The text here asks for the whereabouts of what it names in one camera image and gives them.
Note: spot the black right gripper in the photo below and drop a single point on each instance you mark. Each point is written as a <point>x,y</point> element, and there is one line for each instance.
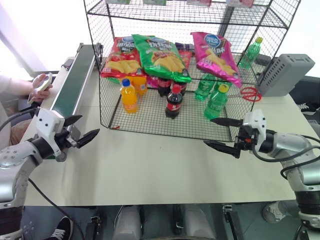
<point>246,140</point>

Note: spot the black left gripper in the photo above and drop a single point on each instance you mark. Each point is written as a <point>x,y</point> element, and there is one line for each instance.
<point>64,138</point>

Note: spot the person's white sleeved forearm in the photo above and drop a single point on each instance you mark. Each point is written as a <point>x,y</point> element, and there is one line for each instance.
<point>15,86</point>

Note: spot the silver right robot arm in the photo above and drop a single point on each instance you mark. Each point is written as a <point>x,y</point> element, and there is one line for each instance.
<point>290,145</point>

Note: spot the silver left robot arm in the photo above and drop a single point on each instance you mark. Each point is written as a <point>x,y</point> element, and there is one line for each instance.
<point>15,160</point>

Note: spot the green conveyor belt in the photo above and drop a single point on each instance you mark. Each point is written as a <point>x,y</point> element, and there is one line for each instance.
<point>72,82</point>

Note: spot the person's bare hand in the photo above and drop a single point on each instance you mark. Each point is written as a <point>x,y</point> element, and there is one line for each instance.
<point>41,93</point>

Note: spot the green soda bottle yellow cap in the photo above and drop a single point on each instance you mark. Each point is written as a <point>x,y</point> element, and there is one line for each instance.
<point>215,105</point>
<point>250,53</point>

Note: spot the small red clip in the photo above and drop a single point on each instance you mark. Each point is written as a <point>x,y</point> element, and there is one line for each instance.
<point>115,127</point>

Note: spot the orange soda bottle blue cap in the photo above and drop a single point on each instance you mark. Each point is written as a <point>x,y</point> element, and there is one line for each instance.
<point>129,100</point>

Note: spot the person's brown trouser leg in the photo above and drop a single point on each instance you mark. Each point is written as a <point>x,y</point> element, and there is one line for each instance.
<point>21,131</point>

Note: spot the cola bottle red cap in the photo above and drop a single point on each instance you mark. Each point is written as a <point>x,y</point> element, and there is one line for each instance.
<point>174,105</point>

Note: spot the magenta chips bag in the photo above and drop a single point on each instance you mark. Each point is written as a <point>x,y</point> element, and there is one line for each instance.
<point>215,57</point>

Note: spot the grey plastic control box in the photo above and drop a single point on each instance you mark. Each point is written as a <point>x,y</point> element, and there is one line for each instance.
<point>282,75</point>

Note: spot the red chips bag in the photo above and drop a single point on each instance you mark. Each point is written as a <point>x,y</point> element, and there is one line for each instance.
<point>122,57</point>

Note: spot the small red snack bag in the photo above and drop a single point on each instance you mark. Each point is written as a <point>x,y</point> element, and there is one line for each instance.
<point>188,58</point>

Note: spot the black sneaker white laces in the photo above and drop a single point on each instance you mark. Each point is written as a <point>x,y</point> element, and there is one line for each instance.
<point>308,108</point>

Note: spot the pink snack bag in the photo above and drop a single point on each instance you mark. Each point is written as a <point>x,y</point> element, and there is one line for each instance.
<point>152,81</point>

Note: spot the grey sneaker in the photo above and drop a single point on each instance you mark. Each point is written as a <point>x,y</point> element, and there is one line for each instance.
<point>277,212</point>

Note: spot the dark purple snack bag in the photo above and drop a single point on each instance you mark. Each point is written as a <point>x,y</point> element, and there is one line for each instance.
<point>185,46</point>

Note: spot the green chips bag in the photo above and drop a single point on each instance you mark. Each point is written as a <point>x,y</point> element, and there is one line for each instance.
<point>162,60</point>

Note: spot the black canvas sneaker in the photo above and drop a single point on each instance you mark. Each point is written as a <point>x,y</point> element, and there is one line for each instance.
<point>62,228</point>

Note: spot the pink carton box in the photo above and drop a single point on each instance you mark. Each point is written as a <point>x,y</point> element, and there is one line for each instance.
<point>240,3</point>
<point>198,2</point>

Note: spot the green carton box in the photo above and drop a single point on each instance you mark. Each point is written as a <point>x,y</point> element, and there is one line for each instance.
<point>118,1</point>
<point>154,2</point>

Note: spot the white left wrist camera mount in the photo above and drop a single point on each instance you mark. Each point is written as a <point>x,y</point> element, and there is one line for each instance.
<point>47,122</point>

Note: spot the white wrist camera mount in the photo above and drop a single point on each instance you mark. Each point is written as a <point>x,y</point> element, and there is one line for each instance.
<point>257,120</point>
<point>47,122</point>

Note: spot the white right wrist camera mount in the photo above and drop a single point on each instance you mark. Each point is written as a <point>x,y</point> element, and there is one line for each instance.
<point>257,120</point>

